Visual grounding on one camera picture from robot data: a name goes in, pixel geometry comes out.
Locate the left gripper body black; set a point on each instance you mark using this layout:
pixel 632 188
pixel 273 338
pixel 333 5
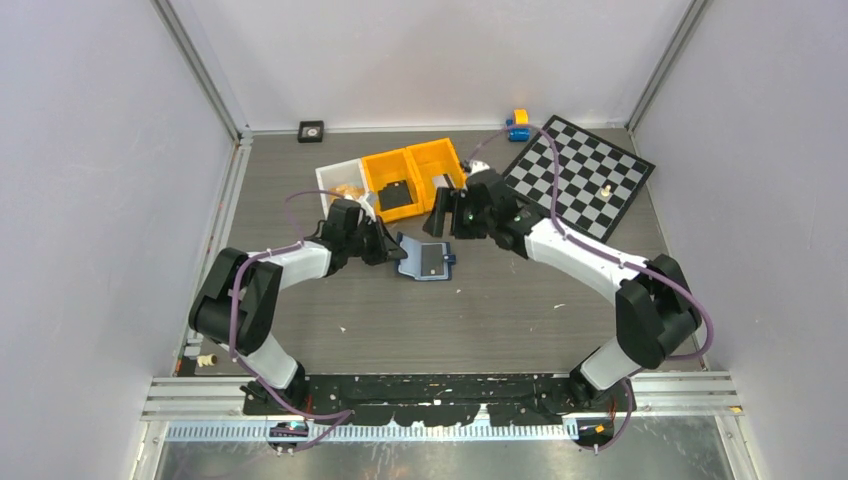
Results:
pixel 365 243

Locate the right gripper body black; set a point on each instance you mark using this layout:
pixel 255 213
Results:
pixel 471 223

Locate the blue leather card holder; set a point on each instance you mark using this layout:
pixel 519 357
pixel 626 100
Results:
pixel 411 267

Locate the dark credit card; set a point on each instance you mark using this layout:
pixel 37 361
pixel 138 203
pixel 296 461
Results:
pixel 432 260

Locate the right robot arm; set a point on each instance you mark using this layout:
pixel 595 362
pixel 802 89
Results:
pixel 654 308

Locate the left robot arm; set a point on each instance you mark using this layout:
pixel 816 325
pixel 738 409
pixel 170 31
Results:
pixel 236 304

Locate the card in orange bin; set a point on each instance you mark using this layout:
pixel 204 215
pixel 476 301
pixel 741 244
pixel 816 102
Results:
pixel 443 181

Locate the tan items in white bin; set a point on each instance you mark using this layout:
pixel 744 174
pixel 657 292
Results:
pixel 349 191

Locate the orange plastic bin right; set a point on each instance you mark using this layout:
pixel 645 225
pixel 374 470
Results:
pixel 432 158

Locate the orange plastic bin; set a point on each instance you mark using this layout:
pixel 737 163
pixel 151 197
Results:
pixel 392 175
pixel 432 158

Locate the black object in bin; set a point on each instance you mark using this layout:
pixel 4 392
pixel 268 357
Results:
pixel 395 195

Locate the white plastic bin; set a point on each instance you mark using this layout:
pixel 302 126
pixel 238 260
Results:
pixel 347 172

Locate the orange plastic bin left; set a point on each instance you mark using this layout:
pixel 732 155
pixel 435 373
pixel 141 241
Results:
pixel 392 175

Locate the small black square device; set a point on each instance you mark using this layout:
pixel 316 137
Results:
pixel 310 131

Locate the black white chessboard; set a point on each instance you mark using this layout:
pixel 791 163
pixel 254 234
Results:
pixel 587 164

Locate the small beige spool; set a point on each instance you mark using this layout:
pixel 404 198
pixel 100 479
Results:
pixel 208 360

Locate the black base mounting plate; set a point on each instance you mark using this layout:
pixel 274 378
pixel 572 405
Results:
pixel 433 400

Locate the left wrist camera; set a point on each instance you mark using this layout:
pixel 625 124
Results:
pixel 367 203

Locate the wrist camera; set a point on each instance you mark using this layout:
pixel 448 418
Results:
pixel 367 203
pixel 474 167

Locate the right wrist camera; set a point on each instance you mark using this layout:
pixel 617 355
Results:
pixel 474 167

